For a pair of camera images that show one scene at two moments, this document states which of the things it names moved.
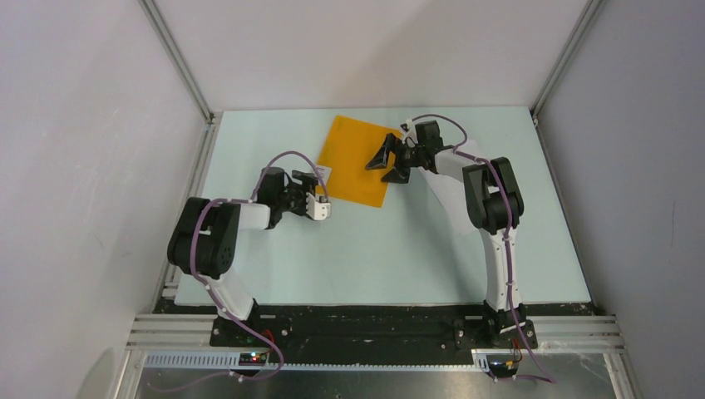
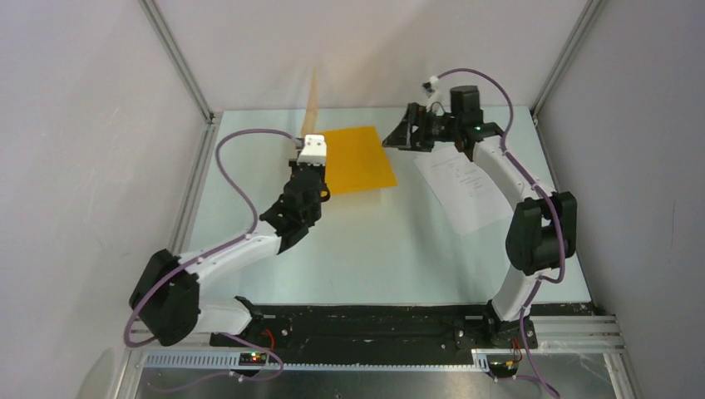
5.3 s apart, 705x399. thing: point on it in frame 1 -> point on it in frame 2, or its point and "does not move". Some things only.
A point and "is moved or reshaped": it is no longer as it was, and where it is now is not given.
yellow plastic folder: x=349 y=148 is moved or reshaped
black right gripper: x=397 y=174 -> x=401 y=136
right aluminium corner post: x=589 y=13 does not move
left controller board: x=252 y=359 does not move
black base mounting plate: x=313 y=328 does not move
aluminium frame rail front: x=557 y=334 does not move
